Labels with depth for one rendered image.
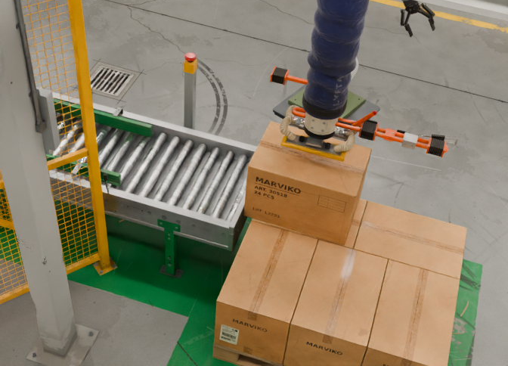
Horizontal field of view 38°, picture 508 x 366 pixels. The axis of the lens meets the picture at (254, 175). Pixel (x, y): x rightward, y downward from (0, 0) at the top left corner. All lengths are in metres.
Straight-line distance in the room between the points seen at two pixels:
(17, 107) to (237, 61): 3.50
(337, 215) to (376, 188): 1.33
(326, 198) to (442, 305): 0.83
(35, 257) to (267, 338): 1.27
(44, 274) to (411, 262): 1.95
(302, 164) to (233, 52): 2.53
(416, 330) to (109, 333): 1.74
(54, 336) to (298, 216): 1.47
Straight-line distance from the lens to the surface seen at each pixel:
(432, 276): 4.18
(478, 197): 5.50
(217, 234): 4.20
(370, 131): 3.82
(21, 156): 3.17
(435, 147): 3.81
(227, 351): 4.22
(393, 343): 3.87
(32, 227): 3.50
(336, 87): 3.61
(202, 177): 4.45
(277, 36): 6.62
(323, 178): 3.95
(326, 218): 4.07
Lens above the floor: 3.70
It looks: 45 degrees down
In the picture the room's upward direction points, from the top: 6 degrees clockwise
